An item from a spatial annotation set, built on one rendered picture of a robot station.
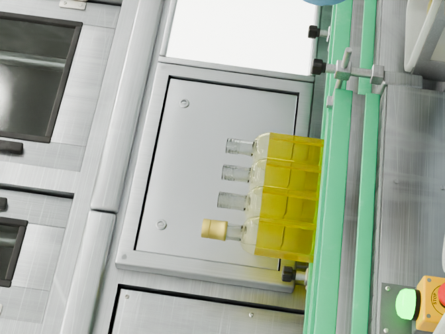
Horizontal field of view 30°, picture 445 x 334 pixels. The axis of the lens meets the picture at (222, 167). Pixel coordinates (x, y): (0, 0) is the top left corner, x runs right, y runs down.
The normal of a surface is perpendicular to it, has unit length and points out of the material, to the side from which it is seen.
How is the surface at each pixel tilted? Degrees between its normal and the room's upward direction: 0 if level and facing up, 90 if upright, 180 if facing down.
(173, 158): 90
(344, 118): 90
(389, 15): 90
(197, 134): 90
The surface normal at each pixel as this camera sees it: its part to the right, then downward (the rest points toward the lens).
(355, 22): 0.04, -0.48
